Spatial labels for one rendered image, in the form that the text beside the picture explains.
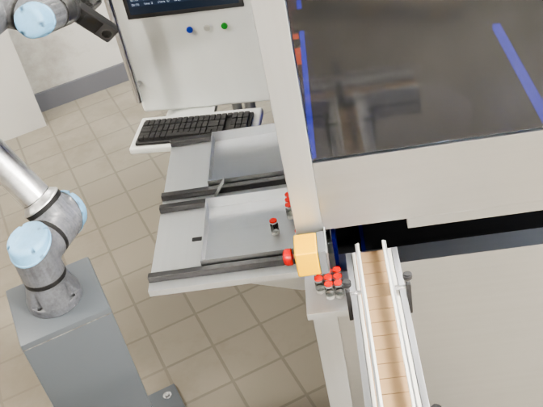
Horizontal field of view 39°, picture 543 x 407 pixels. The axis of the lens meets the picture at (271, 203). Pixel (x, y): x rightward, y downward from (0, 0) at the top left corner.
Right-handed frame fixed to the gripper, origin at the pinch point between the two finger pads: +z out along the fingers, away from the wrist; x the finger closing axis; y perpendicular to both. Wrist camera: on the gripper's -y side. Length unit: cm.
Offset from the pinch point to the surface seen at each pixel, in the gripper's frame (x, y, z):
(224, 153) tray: 18, -51, 30
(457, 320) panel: -22, -120, -5
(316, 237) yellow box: -16, -74, -26
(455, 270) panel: -32, -105, -10
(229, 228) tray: 14, -66, -4
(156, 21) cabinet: 23, -5, 60
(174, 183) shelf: 30, -48, 15
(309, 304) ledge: -5, -87, -29
